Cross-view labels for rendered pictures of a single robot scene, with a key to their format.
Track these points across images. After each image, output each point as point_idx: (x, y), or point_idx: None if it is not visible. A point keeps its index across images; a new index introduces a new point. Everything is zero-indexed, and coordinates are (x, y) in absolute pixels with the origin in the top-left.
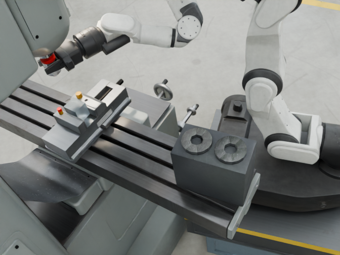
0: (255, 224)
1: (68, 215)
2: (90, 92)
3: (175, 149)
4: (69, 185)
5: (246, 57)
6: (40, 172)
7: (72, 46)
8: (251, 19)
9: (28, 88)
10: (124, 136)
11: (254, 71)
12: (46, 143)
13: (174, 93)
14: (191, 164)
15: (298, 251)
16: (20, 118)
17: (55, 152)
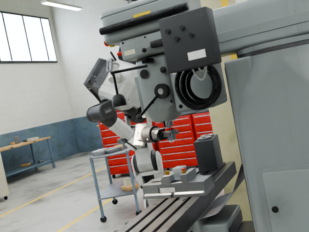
0: None
1: (244, 225)
2: (157, 183)
3: (210, 139)
4: (228, 196)
5: (148, 145)
6: (223, 204)
7: (159, 128)
8: (147, 119)
9: (136, 223)
10: None
11: (152, 151)
12: (205, 184)
13: None
14: (214, 142)
15: None
16: (177, 211)
17: (208, 189)
